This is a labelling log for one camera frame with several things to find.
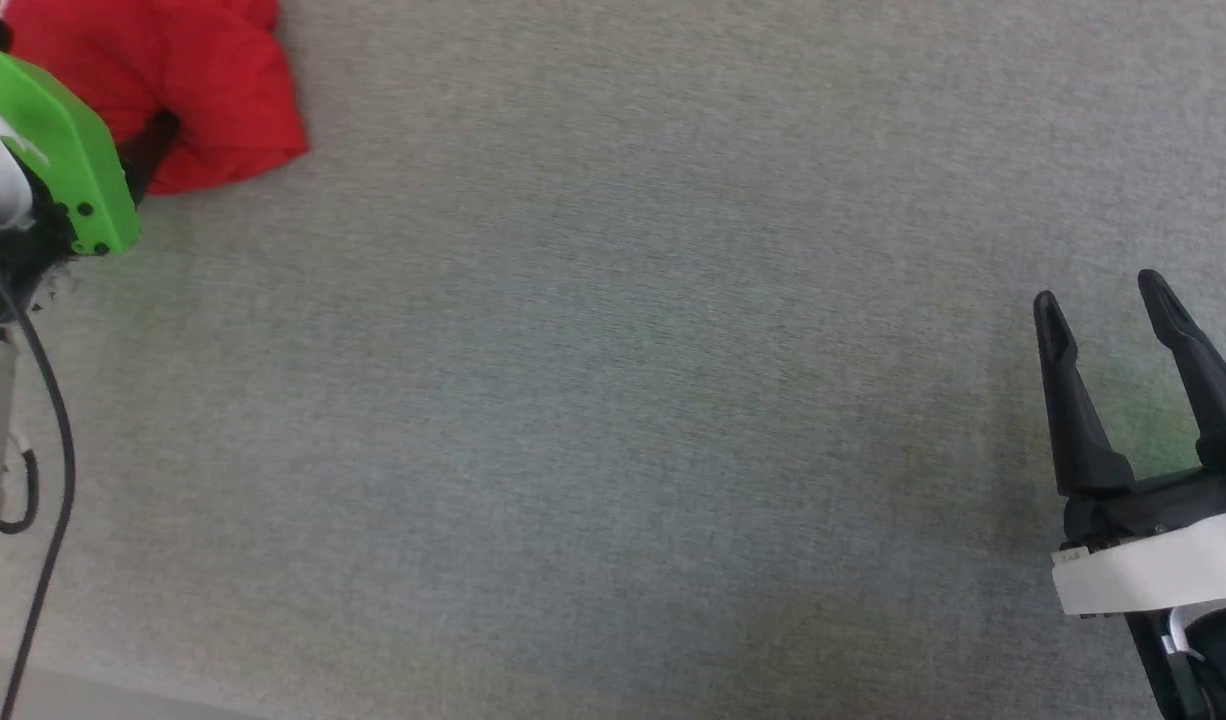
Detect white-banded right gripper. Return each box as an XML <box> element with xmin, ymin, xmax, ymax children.
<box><xmin>1033</xmin><ymin>269</ymin><xmax>1226</xmax><ymax>720</ymax></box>

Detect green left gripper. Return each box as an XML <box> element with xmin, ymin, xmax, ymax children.
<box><xmin>0</xmin><ymin>18</ymin><xmax>181</xmax><ymax>303</ymax></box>

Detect red basketball shorts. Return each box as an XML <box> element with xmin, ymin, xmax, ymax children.
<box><xmin>0</xmin><ymin>0</ymin><xmax>310</xmax><ymax>196</ymax></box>

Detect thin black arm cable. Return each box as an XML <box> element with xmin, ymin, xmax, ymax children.
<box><xmin>0</xmin><ymin>448</ymin><xmax>40</xmax><ymax>536</ymax></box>

